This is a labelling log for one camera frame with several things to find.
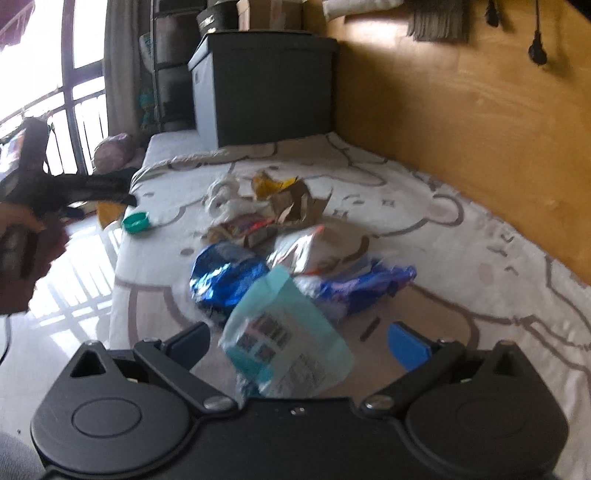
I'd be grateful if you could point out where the black power plug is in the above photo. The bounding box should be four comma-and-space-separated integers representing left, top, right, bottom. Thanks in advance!
528, 0, 548, 66

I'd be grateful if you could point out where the white tissue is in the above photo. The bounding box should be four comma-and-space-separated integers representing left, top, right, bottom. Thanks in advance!
205, 174, 256, 225

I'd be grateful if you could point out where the yellow cloth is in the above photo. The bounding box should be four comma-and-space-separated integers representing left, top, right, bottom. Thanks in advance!
96, 201, 126, 229

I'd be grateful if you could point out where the grey storage box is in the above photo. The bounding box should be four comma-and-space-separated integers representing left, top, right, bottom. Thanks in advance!
187, 30, 339, 150

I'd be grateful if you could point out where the purple stuffed cushion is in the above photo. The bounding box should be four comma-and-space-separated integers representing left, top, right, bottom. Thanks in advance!
93, 133, 137, 174

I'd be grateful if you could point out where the cartoon bear blanket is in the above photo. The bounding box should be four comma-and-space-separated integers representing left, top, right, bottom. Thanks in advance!
109, 130, 590, 479

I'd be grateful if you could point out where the torn brown cardboard piece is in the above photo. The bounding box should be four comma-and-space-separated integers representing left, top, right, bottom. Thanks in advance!
269, 179, 332, 230

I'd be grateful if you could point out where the shiny blue foil wrapper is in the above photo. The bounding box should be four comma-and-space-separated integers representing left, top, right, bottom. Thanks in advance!
188, 242, 270, 325

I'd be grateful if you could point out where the grey curtain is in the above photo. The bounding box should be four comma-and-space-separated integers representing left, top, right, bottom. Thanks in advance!
103, 0, 151, 143

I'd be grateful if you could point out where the white orange plastic bag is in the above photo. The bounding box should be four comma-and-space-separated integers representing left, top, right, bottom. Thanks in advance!
266, 223, 370, 276

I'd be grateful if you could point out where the yellow wrapper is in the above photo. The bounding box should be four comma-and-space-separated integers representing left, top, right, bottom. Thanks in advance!
250, 170, 297, 200

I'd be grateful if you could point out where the black shelf unit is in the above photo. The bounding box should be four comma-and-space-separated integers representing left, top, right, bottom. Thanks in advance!
150, 1, 207, 132

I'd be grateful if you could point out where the black balcony railing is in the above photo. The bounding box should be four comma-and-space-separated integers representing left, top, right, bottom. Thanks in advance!
1, 1, 108, 174

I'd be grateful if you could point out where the teal white snack pouch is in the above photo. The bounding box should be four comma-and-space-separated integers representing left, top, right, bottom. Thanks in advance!
218, 267, 355, 399

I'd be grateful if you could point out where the red brown snack wrapper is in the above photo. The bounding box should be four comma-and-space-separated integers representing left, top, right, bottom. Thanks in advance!
205, 214, 277, 249

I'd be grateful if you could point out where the teal bottle cap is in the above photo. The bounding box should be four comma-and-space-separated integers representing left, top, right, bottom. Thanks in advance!
121, 211, 150, 234

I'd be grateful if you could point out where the cardboard box on top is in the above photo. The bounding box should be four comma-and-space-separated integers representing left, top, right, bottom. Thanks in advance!
236, 0, 304, 31

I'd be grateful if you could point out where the grey fringed cloth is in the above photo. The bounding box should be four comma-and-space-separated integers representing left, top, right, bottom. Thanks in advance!
406, 0, 470, 43

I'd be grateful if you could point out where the person's left hand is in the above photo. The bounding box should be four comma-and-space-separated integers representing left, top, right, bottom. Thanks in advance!
0, 202, 46, 238

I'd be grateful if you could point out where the blue purple snack bag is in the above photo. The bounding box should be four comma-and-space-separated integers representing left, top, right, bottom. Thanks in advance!
294, 258, 417, 324

